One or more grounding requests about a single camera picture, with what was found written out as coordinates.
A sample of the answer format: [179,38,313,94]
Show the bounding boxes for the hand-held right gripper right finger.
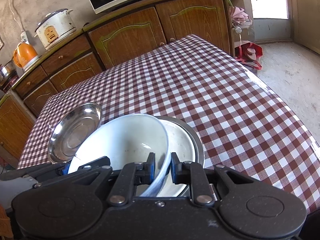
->
[170,152,250,205]

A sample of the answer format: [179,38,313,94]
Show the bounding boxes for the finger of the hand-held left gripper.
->
[25,162,70,183]
[76,156,111,172]

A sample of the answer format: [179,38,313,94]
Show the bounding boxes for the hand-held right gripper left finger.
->
[79,152,156,207]

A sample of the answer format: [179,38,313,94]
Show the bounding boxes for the wide white ceramic bowl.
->
[156,119,194,197]

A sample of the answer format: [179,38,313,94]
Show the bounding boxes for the deep steel bowl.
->
[156,116,205,195]

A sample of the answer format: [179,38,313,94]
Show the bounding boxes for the small steel plate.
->
[48,102,102,165]

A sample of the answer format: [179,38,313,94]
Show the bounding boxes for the blue patterned white bowl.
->
[67,114,172,197]

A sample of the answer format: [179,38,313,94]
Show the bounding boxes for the wooden corner cabinet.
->
[0,90,38,165]

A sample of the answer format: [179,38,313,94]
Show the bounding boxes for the red checkered tablecloth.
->
[16,34,320,215]

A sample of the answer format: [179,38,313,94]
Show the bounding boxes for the wooden drawer cabinet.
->
[11,29,105,117]

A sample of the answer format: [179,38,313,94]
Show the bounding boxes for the red black induction cooker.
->
[0,76,20,92]

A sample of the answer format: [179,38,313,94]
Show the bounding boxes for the lidded steel pot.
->
[0,60,17,82]

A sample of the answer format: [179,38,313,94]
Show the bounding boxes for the orange electric kettle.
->
[13,40,39,71]

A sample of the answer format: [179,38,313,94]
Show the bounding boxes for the red bag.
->
[234,42,263,70]

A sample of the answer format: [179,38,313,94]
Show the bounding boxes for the white rice cooker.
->
[34,8,77,50]

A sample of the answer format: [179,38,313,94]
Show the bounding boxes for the wooden double door cabinet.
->
[82,0,247,69]

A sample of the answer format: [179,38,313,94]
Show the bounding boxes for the pink cloth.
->
[230,6,253,28]

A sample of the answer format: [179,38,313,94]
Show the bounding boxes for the white power cable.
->
[7,0,24,33]

